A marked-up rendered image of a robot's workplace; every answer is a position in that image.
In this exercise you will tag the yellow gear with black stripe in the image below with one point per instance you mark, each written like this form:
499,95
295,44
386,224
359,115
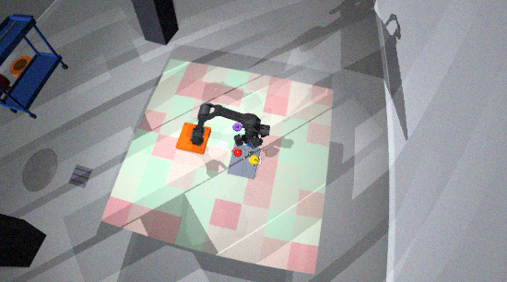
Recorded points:
253,160

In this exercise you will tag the red gear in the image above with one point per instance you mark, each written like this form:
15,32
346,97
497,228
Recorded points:
237,154

